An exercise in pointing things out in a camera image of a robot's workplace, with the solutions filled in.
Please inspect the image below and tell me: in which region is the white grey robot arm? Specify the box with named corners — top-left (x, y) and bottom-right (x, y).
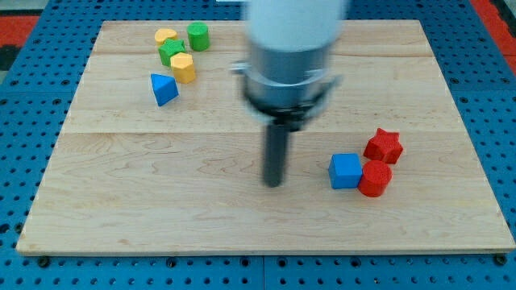
top-left (233, 0), bottom-right (350, 131)

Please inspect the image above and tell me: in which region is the blue cube block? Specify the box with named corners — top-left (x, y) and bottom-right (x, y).
top-left (328, 153), bottom-right (363, 189)

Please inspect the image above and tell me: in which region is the blue triangle block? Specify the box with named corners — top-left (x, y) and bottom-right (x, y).
top-left (151, 73), bottom-right (179, 106)

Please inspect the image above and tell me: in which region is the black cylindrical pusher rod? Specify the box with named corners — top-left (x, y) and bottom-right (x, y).
top-left (262, 122), bottom-right (289, 188)

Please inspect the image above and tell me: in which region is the light wooden board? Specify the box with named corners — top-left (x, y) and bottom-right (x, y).
top-left (17, 20), bottom-right (515, 256)

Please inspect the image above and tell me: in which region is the yellow hexagon block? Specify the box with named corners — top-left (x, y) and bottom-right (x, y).
top-left (170, 52), bottom-right (196, 84)

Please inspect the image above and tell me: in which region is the red cylinder block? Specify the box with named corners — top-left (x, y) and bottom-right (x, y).
top-left (357, 160), bottom-right (393, 197)

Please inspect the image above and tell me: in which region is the red star block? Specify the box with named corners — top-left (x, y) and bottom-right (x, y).
top-left (363, 128), bottom-right (404, 164)

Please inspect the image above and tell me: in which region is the green cylinder block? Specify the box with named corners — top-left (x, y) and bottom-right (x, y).
top-left (187, 22), bottom-right (210, 52)

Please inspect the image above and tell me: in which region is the green star block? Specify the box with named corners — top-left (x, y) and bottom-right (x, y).
top-left (158, 39), bottom-right (185, 67)

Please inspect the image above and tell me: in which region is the yellow heart block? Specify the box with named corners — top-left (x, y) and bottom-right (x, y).
top-left (154, 28), bottom-right (178, 46)

